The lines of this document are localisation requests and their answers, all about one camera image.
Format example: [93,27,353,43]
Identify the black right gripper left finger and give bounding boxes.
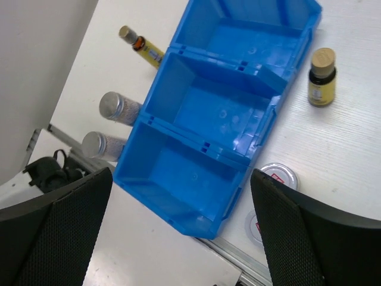
[1,167,113,285]

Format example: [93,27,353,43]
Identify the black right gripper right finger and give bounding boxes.
[250,169,380,285]

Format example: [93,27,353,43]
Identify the silver-lid spice jar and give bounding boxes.
[99,91,142,126]
[81,131,127,162]

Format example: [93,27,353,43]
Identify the yellow-label bottle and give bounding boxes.
[308,48,337,107]
[118,26,164,69]

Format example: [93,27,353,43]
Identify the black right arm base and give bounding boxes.
[23,149,90,194]

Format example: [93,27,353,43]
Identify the blue three-compartment plastic bin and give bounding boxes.
[113,1,322,240]

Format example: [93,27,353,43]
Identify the aluminium table frame rail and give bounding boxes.
[198,238,273,286]

